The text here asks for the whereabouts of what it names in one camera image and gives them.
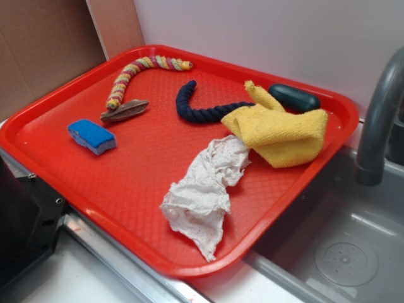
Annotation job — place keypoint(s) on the red plastic tray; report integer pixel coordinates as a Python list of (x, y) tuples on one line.
[(122, 189)]

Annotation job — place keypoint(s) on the white crumpled cloth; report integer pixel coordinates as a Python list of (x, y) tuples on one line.
[(196, 205)]

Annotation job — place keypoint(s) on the brown wood piece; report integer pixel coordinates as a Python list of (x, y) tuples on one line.
[(125, 111)]

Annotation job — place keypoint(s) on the yellow microfiber cloth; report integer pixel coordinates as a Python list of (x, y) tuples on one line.
[(283, 139)]

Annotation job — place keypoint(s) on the blue sponge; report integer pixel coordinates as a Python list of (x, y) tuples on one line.
[(92, 136)]

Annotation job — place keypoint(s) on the dark green oval case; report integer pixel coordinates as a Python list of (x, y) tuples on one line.
[(293, 98)]

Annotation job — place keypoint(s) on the grey plastic sink basin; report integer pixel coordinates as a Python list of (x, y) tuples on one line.
[(338, 241)]

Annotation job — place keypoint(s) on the brown cardboard panel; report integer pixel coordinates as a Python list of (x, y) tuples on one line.
[(45, 44)]

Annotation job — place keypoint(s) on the grey toy faucet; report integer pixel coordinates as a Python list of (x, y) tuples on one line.
[(382, 132)]

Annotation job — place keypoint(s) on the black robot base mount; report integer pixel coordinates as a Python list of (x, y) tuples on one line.
[(31, 217)]

